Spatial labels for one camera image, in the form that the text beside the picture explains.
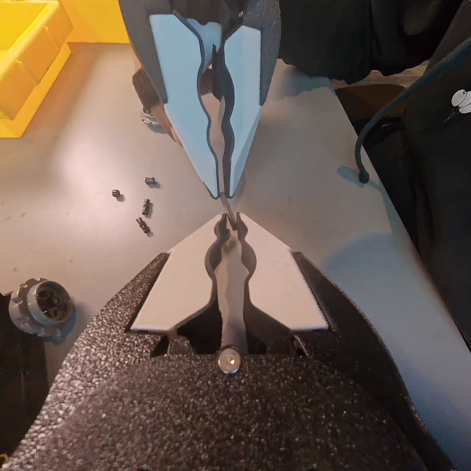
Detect yellow black toy brick vehicle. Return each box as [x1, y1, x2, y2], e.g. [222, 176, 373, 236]
[0, 292, 48, 457]

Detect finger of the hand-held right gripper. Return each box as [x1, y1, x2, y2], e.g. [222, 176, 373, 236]
[150, 13, 221, 200]
[220, 25, 264, 198]

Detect grey desk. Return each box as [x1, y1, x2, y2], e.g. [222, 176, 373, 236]
[0, 42, 471, 471]

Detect yellow plastic storage bin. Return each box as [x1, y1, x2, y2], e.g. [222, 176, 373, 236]
[0, 0, 72, 138]
[61, 0, 131, 45]

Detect person's right hand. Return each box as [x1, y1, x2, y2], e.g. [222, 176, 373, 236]
[150, 104, 185, 148]

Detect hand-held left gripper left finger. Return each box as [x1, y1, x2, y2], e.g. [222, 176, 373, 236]
[130, 213, 227, 354]

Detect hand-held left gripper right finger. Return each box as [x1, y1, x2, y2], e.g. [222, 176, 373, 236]
[235, 212, 329, 354]

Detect black shoulder strap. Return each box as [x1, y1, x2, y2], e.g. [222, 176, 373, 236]
[354, 40, 471, 184]

